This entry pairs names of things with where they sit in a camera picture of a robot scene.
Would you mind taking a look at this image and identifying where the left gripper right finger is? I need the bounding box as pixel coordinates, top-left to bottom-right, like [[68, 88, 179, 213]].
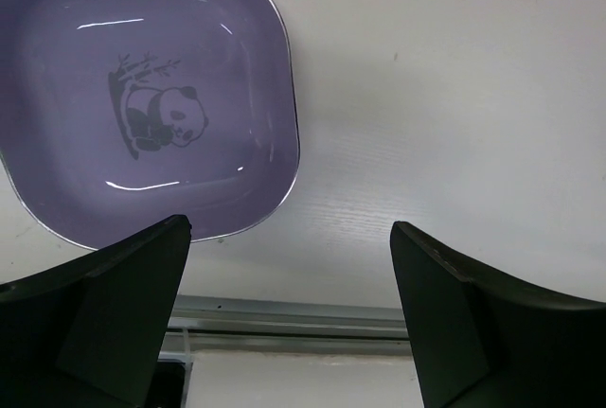
[[390, 222, 605, 407]]

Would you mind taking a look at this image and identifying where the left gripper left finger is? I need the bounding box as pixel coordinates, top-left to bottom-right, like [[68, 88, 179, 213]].
[[1, 215, 191, 407]]

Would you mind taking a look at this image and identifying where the purple square plate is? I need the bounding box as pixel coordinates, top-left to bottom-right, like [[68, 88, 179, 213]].
[[1, 0, 300, 249]]

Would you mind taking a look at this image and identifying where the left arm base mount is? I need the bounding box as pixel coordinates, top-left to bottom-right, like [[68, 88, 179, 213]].
[[145, 361, 192, 408]]

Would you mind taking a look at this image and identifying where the front aluminium rail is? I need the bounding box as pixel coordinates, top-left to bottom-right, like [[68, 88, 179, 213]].
[[160, 295, 412, 362]]

